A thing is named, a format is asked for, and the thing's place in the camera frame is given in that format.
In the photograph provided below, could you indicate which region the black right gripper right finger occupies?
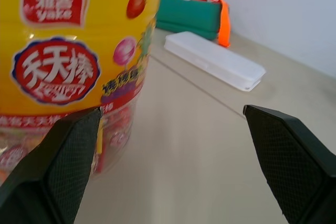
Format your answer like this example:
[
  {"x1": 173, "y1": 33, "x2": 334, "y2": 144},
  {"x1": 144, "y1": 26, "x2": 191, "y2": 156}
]
[{"x1": 243, "y1": 104, "x2": 336, "y2": 224}]

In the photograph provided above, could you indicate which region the orange strap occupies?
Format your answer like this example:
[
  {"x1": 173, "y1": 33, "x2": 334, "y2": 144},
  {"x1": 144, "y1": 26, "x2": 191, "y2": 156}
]
[{"x1": 202, "y1": 0, "x2": 232, "y2": 48}]

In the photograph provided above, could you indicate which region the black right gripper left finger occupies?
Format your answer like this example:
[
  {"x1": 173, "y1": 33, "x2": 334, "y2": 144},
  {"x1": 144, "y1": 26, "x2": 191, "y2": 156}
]
[{"x1": 0, "y1": 107, "x2": 102, "y2": 224}]

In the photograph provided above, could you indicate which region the yellow lollipop tub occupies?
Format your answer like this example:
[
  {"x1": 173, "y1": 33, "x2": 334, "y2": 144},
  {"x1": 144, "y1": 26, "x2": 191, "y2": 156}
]
[{"x1": 0, "y1": 0, "x2": 165, "y2": 182}]

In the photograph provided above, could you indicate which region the green bag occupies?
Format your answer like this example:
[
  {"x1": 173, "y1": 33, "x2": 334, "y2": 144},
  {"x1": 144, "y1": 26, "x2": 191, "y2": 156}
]
[{"x1": 155, "y1": 0, "x2": 222, "y2": 41}]

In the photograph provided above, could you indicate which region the white plastic tray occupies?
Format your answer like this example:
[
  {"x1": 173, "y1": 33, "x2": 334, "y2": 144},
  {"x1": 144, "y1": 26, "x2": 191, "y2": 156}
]
[{"x1": 163, "y1": 31, "x2": 266, "y2": 92}]

